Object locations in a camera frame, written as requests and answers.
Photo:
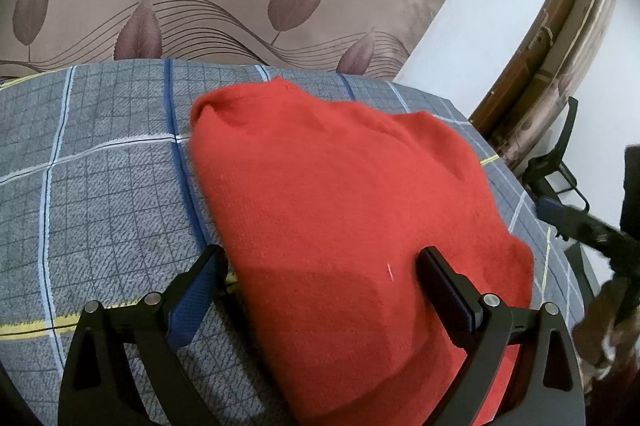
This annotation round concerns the brown wooden door frame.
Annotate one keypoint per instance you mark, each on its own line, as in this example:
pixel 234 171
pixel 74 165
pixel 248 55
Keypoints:
pixel 530 56

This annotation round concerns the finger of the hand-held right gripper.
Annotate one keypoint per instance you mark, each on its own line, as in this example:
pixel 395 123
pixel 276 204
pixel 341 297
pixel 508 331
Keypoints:
pixel 552 213
pixel 562 141

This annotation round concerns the red knit sweater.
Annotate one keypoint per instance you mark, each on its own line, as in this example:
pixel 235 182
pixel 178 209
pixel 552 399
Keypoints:
pixel 325 181

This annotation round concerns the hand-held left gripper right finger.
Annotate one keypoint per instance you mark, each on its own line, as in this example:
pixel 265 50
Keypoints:
pixel 457 306

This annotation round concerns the brown patterned cloth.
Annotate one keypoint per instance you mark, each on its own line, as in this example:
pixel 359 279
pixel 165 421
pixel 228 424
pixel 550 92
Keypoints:
pixel 605 321

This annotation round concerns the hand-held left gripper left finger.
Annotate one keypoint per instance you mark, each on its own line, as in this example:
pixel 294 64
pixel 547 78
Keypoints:
pixel 195 306

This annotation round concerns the grey plaid bed sheet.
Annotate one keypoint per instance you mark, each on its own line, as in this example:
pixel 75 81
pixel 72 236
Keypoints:
pixel 100 186

